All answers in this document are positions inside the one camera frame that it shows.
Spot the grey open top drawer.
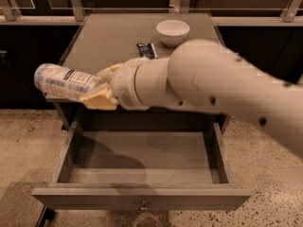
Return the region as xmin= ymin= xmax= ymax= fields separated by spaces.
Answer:
xmin=32 ymin=124 xmax=252 ymax=211

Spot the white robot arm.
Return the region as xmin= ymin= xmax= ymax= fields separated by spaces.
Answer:
xmin=80 ymin=39 xmax=303 ymax=156

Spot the blue plastic water bottle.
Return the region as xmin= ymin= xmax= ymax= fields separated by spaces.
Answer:
xmin=34 ymin=63 xmax=102 ymax=101

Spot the grey cabinet table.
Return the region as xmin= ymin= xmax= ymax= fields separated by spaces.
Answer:
xmin=47 ymin=13 xmax=230 ymax=131

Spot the metal railing frame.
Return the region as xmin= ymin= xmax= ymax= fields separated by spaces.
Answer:
xmin=0 ymin=0 xmax=303 ymax=26

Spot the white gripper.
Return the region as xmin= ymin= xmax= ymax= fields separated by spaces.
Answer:
xmin=80 ymin=58 xmax=148 ymax=111

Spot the white ceramic bowl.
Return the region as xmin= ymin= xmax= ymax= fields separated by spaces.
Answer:
xmin=156 ymin=20 xmax=190 ymax=47

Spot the small dark blue packet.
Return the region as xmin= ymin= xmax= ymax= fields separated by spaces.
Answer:
xmin=136 ymin=43 xmax=158 ymax=59

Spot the metal drawer knob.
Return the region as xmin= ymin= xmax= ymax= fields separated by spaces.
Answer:
xmin=139 ymin=201 xmax=149 ymax=211

